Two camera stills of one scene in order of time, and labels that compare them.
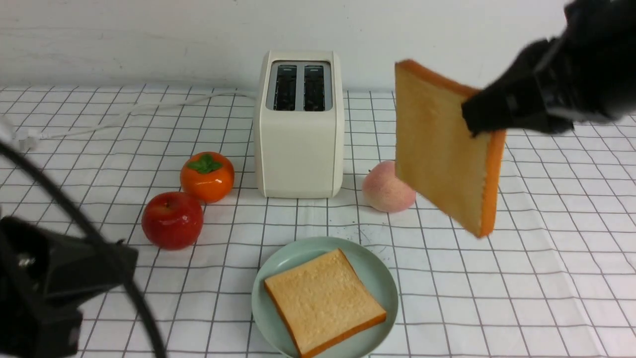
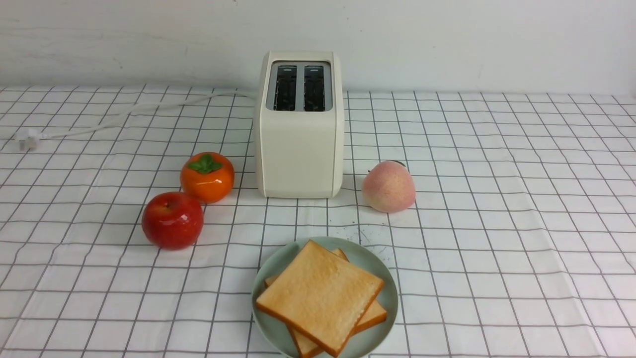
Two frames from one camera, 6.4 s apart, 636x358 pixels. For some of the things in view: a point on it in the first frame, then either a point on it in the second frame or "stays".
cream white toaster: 299,125 stays
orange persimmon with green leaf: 209,176 stays
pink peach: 384,191 stays
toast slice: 437,156 -> 321,296
